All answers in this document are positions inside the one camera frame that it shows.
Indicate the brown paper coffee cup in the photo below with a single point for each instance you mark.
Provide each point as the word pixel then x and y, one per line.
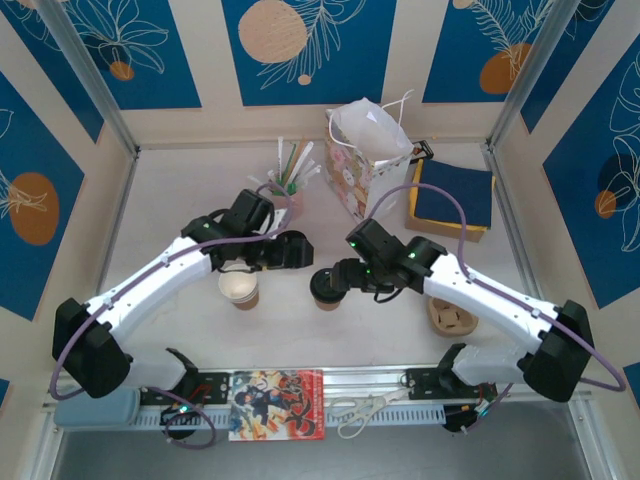
pixel 327 304

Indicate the cardboard cup carrier stack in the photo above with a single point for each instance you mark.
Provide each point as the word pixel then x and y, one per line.
pixel 450 320

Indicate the animal print paper gift bag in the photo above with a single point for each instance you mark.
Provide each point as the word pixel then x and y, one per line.
pixel 360 150

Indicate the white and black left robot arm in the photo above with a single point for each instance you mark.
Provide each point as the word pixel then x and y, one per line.
pixel 150 285

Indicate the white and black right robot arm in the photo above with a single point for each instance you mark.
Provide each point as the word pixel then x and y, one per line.
pixel 490 300

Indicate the white wrapped straw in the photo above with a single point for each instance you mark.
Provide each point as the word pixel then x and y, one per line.
pixel 309 164
pixel 280 155
pixel 255 180
pixel 310 172
pixel 302 155

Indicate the pink straw holder cup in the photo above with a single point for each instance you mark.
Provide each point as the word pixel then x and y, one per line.
pixel 296 202

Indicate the green striped wrapped straw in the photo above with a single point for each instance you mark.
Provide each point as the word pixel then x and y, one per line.
pixel 291 157

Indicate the dark blue napkin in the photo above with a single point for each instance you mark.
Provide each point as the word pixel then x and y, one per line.
pixel 455 192

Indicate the small black tray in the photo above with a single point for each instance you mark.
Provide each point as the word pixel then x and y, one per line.
pixel 422 149

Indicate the colourful comic book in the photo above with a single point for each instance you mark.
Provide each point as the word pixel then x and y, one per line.
pixel 277 405

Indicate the small circuit board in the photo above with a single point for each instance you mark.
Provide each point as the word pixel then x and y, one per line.
pixel 182 409
pixel 482 411

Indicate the grey blue zip pouch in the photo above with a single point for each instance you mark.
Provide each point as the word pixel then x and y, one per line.
pixel 95 415

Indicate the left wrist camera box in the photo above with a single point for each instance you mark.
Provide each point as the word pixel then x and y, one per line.
pixel 281 220

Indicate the aluminium table rail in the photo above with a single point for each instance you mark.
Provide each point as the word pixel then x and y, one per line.
pixel 360 375

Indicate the aluminium side rail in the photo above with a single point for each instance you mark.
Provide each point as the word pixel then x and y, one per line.
pixel 505 210

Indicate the aluminium frame post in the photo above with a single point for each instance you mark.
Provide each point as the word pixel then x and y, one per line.
pixel 85 75
pixel 525 70

